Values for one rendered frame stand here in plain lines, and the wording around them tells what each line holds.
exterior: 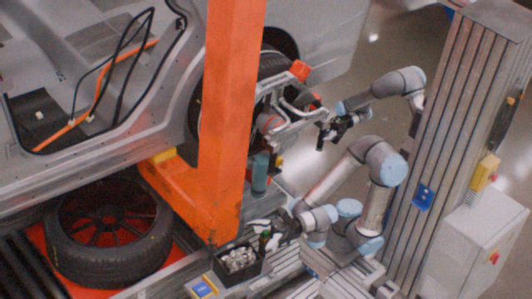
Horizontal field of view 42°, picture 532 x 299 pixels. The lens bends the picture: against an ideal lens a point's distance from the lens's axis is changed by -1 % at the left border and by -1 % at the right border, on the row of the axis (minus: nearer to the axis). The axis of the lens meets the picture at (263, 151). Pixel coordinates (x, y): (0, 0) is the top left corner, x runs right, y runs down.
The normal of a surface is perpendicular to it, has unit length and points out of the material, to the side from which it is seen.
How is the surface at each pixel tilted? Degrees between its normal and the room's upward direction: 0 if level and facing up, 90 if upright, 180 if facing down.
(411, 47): 0
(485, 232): 0
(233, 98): 90
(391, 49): 0
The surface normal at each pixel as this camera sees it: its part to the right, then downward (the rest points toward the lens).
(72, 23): 0.03, -0.70
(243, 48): 0.64, 0.55
